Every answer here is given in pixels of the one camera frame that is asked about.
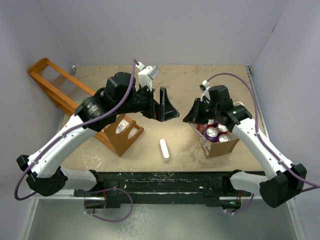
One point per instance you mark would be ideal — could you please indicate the purple soda can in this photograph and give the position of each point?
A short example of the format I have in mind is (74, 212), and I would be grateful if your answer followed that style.
(211, 134)

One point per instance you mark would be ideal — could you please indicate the canvas bag with cat print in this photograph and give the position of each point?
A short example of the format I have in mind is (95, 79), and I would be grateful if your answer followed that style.
(213, 149)

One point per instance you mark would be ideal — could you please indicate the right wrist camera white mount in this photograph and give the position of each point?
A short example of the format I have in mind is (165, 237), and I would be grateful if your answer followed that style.
(204, 87)

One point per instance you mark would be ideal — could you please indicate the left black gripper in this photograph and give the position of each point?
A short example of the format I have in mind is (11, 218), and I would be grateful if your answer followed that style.
(160, 112)

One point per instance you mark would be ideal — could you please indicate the red cola can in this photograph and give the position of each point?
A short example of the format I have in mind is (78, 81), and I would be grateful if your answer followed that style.
(212, 123)
(222, 129)
(222, 138)

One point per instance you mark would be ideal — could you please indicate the red cola can front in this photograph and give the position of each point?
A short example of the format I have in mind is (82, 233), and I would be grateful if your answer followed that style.
(222, 138)

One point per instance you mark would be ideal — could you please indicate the white oblong plastic case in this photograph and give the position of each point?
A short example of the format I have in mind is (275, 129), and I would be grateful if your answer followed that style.
(164, 149)

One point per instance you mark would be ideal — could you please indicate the red cola can back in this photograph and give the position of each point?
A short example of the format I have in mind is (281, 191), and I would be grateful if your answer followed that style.
(222, 129)

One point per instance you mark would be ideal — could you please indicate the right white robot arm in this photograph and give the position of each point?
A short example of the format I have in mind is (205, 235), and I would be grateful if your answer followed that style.
(282, 179)

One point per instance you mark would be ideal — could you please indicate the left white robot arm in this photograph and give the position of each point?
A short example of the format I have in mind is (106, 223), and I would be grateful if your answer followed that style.
(43, 171)

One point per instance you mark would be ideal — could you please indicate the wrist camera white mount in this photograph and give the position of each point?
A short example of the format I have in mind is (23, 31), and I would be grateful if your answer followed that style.
(204, 87)
(146, 75)

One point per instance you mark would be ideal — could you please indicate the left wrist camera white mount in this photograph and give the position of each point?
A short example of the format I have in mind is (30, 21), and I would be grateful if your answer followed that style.
(146, 75)

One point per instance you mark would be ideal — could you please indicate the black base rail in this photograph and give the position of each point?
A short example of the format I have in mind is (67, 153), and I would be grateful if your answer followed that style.
(207, 188)

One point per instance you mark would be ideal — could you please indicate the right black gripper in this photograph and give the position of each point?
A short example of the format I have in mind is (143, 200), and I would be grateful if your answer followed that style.
(193, 115)

